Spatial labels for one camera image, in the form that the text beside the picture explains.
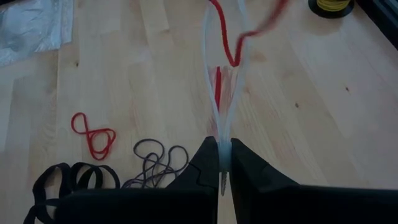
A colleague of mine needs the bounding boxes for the black spool yellow winding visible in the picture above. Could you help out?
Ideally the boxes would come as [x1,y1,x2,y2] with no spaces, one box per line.
[307,0,356,19]

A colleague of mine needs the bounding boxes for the red rubber band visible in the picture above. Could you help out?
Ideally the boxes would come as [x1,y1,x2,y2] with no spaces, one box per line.
[207,0,290,68]
[70,111,117,161]
[213,65,223,112]

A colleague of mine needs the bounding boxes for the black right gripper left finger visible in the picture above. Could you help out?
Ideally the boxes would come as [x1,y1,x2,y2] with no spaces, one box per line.
[55,135,221,224]

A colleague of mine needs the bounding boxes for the clear plastic bag stack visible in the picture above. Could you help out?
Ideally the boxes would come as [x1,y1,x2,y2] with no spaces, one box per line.
[0,0,75,68]

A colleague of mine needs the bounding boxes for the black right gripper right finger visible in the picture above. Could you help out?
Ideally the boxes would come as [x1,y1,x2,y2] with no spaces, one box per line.
[229,137,398,224]

